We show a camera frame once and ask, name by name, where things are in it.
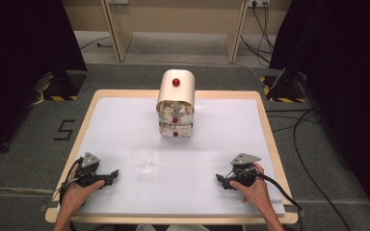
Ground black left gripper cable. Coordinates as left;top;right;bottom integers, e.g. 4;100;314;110
58;158;85;206

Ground clear wine glass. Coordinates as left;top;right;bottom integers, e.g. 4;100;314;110
132;144;156;176

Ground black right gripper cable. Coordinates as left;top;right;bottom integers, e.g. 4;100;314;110
255;171;304;223

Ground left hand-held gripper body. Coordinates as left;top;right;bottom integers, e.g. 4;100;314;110
75;152;108;189

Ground black curtain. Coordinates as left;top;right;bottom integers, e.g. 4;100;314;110
269;0;370;225
0;0;89;166

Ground black floor cable with plug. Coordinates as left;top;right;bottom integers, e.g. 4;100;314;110
79;36;114;51

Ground white paper sheet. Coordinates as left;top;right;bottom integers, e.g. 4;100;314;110
57;96;286;217

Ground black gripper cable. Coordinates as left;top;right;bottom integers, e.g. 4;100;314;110
58;158;85;206
255;171;304;223

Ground light wooden desk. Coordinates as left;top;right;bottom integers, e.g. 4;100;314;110
100;0;251;64

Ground person's white clothing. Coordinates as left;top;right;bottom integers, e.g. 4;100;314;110
136;223;210;231

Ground black floor cables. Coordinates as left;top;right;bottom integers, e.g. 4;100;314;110
265;107;355;231

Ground black cables from wall socket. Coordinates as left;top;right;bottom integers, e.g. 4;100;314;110
240;2;276;64

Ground person's left hand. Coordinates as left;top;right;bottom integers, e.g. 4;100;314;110
60;167;106;212

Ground black stand base striped tape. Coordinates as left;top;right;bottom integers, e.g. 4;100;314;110
259;74;308;104
33;70;88;102

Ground white drawer cabinet red knobs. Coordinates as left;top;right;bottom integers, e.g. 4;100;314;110
155;68;197;139

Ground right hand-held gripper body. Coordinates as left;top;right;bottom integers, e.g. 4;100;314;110
229;152;262;188

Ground person's right hand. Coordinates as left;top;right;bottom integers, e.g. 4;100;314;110
229;162;273;212

